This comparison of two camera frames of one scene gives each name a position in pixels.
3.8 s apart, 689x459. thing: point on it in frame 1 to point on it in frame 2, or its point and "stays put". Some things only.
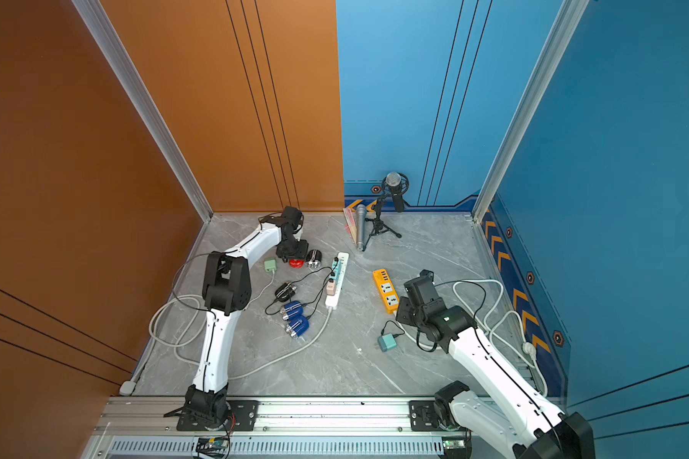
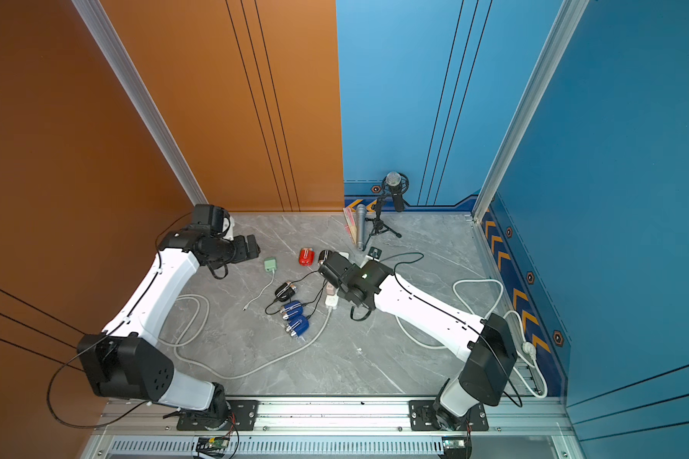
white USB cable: (253, 299) stays put
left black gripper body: (296, 250) to (241, 252)
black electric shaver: (284, 292) stays put
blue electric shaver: (291, 310) stays put
